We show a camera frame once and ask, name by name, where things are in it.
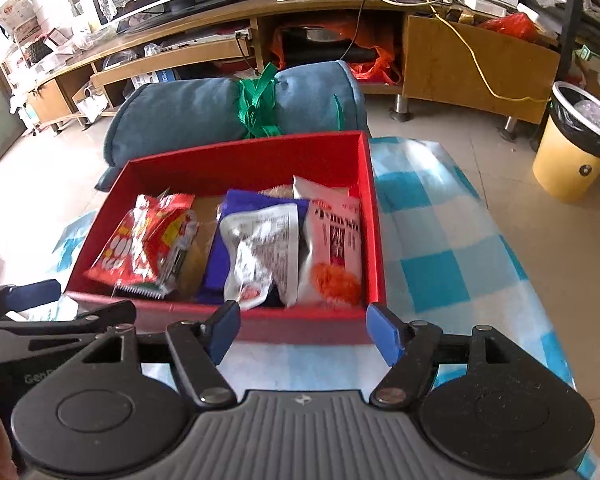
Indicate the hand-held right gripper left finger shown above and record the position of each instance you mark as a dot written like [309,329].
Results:
[225,330]

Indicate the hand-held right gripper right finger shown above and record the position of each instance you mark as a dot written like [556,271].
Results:
[385,332]

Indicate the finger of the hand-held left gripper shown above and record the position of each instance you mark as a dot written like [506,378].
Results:
[35,294]
[105,314]

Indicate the red snack packet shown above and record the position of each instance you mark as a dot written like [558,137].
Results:
[140,245]

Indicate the white red bread packet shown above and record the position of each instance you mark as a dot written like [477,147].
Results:
[335,260]

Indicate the white spicy strip packet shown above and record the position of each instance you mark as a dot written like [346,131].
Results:
[265,250]

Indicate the purple snack packet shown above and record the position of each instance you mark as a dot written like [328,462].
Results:
[247,201]

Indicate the red cardboard box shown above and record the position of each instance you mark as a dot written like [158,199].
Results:
[255,160]

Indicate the blue white checked tablecloth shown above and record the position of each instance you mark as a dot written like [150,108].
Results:
[445,260]

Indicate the white plastic bag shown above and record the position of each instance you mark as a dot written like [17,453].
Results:
[95,102]

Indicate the blue rolled blanket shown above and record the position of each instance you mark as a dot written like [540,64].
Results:
[190,105]

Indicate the yellow trash bin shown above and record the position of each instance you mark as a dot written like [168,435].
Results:
[560,170]

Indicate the white blue carton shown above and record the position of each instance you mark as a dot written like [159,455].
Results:
[152,79]

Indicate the orange plastic bag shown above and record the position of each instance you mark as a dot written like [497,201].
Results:
[375,67]

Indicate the wooden television stand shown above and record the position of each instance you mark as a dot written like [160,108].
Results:
[445,55]

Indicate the red plastic bag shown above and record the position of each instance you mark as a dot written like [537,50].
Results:
[510,25]

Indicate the white adapter box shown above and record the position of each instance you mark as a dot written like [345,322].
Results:
[480,4]

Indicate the small green white box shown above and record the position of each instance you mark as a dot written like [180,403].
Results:
[592,57]

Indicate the black metal shelf rack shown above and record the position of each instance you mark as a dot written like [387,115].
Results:
[577,0]

